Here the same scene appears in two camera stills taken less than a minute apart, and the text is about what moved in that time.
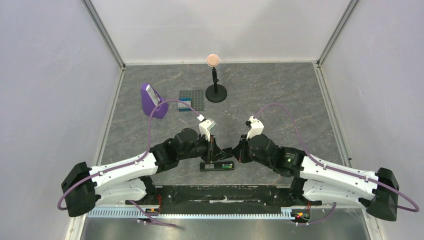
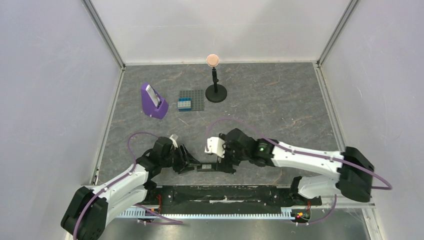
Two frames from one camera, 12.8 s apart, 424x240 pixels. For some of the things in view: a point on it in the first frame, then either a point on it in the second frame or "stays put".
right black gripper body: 245,149 -> 225,159
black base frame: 221,199 stays put
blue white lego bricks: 182,106 stays put
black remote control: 216,166 stays put
